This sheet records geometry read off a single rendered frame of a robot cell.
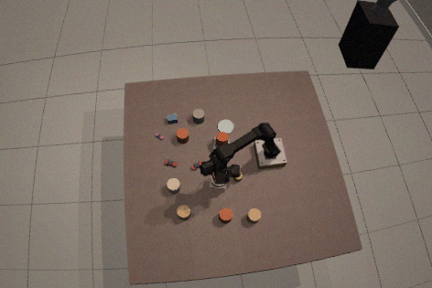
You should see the red toy car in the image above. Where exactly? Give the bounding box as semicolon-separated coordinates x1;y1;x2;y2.
191;161;202;171
165;159;178;167

